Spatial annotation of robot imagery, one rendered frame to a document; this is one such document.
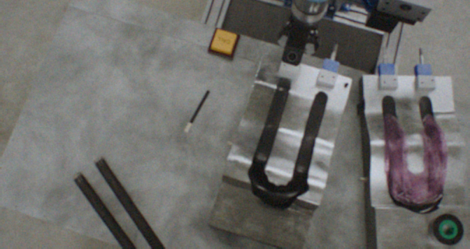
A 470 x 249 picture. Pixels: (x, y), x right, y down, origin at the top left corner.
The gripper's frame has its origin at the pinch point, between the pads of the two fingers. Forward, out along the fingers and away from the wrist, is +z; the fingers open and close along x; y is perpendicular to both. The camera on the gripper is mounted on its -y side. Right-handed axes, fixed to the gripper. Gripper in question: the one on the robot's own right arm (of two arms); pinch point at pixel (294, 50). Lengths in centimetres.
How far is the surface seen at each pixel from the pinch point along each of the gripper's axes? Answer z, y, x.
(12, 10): 101, 22, 133
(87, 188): 17, -49, 43
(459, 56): 101, 65, -74
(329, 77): 9.2, -0.8, -11.3
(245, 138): 10.2, -23.8, 5.7
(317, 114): 12.8, -10.7, -11.0
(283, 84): 12.3, -5.4, 0.3
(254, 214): 14.8, -41.8, -2.6
